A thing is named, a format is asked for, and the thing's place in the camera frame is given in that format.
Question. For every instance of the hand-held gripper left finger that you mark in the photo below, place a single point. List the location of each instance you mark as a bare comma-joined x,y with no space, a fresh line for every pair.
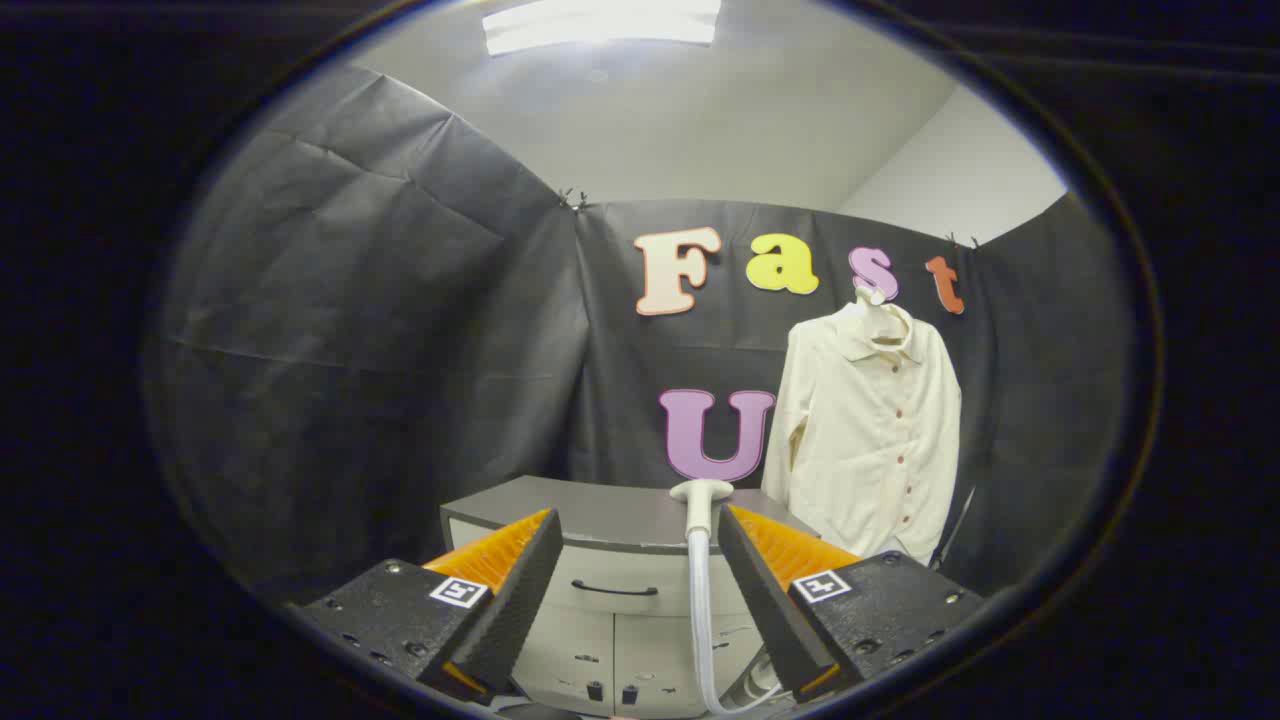
520,600

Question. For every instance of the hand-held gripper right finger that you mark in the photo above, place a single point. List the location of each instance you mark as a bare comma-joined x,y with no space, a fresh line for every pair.
760,600

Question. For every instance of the white garment steamer head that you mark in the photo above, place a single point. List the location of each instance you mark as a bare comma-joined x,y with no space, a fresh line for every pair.
702,505

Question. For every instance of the cream button-up shirt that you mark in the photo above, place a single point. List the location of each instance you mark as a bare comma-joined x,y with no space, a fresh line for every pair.
870,440

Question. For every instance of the grey steamer pole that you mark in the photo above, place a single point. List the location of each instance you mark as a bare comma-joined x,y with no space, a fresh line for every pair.
958,520

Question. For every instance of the grey cabinet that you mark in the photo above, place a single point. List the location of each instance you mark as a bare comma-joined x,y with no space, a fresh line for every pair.
620,515

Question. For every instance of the black backdrop cloth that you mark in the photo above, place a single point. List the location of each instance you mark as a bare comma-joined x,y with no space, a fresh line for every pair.
380,340

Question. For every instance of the white plastic hanger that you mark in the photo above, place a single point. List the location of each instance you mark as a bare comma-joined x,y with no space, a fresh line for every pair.
880,318

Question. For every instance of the ceiling light panel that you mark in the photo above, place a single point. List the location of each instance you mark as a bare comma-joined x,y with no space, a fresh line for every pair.
600,25

